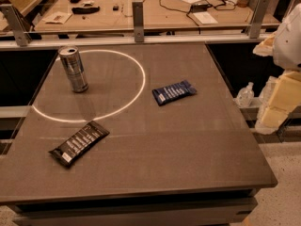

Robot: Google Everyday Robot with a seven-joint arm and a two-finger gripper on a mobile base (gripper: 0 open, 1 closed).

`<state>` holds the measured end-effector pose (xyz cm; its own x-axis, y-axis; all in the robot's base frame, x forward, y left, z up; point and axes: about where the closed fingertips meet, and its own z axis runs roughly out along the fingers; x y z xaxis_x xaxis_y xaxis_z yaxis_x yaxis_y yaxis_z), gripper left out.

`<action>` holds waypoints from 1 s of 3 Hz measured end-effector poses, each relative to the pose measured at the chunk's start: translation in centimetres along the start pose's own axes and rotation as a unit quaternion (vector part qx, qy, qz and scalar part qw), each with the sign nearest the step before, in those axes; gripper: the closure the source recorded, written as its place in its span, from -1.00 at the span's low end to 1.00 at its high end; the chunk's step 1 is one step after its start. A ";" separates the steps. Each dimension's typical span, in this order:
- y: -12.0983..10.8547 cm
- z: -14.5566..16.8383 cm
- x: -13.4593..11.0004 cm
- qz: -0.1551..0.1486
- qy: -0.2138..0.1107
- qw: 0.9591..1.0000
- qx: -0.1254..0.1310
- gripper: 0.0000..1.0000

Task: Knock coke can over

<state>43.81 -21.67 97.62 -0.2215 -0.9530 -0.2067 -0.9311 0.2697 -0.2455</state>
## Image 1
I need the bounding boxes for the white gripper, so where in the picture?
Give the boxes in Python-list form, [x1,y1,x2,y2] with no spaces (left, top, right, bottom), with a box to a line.
[253,4,301,135]

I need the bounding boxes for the silver drink can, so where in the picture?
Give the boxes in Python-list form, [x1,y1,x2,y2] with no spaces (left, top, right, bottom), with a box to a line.
[58,46,88,93]

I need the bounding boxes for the clear plastic bottle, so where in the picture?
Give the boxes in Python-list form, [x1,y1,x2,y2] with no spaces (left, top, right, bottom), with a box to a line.
[236,82,254,107]

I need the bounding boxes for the white paper card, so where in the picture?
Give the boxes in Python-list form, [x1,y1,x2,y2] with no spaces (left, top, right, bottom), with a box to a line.
[194,11,217,24]

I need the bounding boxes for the wooden background desk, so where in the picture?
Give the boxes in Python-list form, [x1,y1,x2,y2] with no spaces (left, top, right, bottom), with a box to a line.
[35,0,253,33]

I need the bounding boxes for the black power adapter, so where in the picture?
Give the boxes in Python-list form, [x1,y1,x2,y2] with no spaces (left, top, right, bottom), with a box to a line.
[190,3,211,13]

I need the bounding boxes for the blue snack bar wrapper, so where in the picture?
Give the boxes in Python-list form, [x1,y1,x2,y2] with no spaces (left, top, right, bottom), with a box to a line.
[152,80,197,106]

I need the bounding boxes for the black snack bar wrapper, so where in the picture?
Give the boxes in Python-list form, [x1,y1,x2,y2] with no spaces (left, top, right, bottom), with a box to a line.
[49,121,110,168]

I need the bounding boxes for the black flat device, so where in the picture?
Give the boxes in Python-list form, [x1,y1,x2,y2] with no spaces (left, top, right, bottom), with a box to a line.
[71,7,101,14]

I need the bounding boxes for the tan envelope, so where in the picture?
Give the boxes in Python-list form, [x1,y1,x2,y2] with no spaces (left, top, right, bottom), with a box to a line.
[42,11,71,24]

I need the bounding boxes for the right metal bracket post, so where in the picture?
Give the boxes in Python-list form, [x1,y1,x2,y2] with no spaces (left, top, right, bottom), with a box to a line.
[246,0,270,39]

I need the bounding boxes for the metal bracket post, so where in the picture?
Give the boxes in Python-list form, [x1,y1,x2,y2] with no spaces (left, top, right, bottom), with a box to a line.
[0,4,32,46]
[246,0,270,39]
[132,1,144,42]

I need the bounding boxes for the black cable on desk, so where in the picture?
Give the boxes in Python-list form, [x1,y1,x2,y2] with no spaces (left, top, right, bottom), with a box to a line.
[158,0,237,27]

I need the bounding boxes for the middle metal bracket post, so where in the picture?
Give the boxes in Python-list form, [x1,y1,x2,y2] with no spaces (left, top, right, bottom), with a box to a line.
[132,1,144,42]

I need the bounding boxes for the left metal bracket post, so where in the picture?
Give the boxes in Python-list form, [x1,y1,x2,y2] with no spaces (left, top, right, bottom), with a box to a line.
[0,4,32,46]

